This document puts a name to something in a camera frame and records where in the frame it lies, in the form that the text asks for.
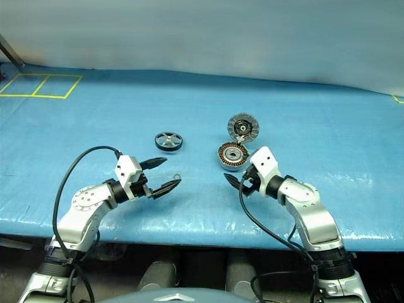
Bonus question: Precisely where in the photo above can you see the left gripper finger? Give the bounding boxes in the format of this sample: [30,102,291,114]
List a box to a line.
[138,157,169,172]
[148,178,182,200]

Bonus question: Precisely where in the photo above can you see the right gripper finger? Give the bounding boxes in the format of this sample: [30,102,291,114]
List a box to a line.
[223,172,246,194]

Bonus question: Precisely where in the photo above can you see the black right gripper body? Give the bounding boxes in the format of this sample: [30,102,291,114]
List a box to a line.
[241,165,263,197]

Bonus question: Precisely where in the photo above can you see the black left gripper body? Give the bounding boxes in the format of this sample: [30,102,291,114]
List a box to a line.
[130,170,156,199]

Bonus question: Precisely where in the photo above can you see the copper wound motor stator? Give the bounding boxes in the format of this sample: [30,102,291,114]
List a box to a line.
[216,141,250,173]

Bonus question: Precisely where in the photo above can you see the black wheel-shaped rotor cap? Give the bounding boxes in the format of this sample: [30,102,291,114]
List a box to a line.
[153,131,184,153]

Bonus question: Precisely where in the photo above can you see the round motor end cover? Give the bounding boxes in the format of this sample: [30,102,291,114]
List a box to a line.
[227,112,261,142]

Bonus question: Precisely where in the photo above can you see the blue table cover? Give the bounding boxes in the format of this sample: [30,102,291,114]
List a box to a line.
[0,61,404,252]

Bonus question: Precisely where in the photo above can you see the grey rounded robot leg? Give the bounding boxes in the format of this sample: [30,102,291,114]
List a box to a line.
[225,252,263,300]
[137,260,179,293]

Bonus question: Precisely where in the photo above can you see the grey robot torso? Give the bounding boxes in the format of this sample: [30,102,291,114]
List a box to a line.
[104,287,253,303]

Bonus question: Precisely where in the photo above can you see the slanted metal bar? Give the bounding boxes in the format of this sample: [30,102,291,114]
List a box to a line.
[0,33,25,69]

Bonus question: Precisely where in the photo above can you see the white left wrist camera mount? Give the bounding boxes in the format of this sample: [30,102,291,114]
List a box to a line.
[113,154,143,203]

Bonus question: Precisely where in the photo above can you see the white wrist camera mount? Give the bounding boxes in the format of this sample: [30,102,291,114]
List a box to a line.
[249,146,282,187]
[113,154,143,203]

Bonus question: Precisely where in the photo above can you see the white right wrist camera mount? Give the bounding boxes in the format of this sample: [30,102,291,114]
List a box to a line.
[249,146,282,187]

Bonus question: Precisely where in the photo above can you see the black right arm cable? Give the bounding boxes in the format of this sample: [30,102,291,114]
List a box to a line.
[238,176,319,303]

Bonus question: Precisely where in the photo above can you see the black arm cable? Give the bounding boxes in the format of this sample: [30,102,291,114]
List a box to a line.
[52,145,124,303]
[238,176,319,303]

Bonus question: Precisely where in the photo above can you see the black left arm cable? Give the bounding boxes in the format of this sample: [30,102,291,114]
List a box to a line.
[52,145,124,303]

